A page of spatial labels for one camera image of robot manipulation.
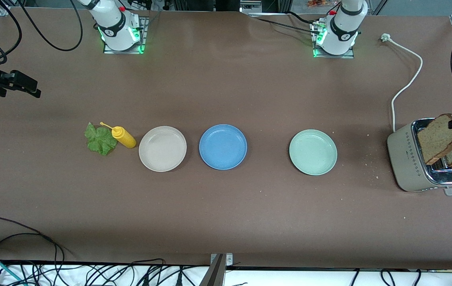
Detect green lettuce leaf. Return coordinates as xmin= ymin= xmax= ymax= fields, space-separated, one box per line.
xmin=84 ymin=122 xmax=118 ymax=156

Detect yellow mustard squeeze bottle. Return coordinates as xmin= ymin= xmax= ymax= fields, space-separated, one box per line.
xmin=99 ymin=122 xmax=137 ymax=149

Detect pale green plate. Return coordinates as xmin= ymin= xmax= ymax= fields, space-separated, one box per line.
xmin=289 ymin=129 xmax=338 ymax=176

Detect beige plate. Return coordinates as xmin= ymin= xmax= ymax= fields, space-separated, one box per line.
xmin=138 ymin=126 xmax=187 ymax=172

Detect blue plate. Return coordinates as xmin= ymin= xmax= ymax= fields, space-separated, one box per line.
xmin=199 ymin=124 xmax=248 ymax=170

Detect beige chrome two-slot toaster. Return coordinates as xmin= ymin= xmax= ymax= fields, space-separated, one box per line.
xmin=387 ymin=118 xmax=452 ymax=196

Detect colourful snack packet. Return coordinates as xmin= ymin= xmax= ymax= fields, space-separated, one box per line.
xmin=307 ymin=0 xmax=336 ymax=9

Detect thin black right gripper cable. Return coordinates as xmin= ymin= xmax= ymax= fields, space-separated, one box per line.
xmin=0 ymin=0 xmax=23 ymax=65

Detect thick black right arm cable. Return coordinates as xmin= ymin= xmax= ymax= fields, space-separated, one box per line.
xmin=16 ymin=0 xmax=83 ymax=52

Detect white toaster power cord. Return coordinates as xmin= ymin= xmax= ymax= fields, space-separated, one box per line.
xmin=381 ymin=33 xmax=424 ymax=132

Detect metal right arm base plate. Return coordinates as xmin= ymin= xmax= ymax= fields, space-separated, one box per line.
xmin=103 ymin=17 xmax=149 ymax=54

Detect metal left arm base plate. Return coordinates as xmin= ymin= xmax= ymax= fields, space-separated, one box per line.
xmin=312 ymin=20 xmax=355 ymax=59

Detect black looped floor cable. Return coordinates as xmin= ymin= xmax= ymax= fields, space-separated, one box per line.
xmin=0 ymin=216 xmax=67 ymax=286

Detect black cables along table edge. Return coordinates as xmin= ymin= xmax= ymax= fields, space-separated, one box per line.
xmin=250 ymin=12 xmax=322 ymax=35

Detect aluminium profile bracket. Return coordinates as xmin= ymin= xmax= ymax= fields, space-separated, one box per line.
xmin=199 ymin=253 xmax=234 ymax=286

